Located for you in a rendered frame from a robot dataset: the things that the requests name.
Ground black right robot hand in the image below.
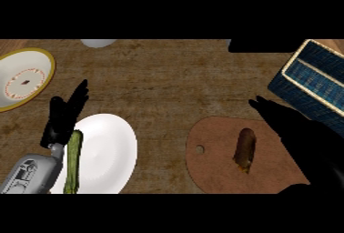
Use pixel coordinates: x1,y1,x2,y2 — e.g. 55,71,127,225
247,95,344,195

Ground pale grey round object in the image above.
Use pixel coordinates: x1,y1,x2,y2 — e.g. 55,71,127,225
80,39,118,49

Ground white plate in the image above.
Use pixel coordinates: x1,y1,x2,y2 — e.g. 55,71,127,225
48,113,139,195

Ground green vegetable stalk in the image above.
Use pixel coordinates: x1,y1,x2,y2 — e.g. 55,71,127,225
62,129,84,195

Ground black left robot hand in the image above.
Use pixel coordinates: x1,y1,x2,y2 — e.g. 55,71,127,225
39,78,90,149

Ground brown wooden cutting board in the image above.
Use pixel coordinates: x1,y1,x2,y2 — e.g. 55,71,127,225
185,116,312,195

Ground blue wicker basket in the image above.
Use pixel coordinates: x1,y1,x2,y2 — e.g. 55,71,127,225
266,39,344,138

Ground yellow-rimmed white bowl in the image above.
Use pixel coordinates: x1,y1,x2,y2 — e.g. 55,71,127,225
0,47,58,114

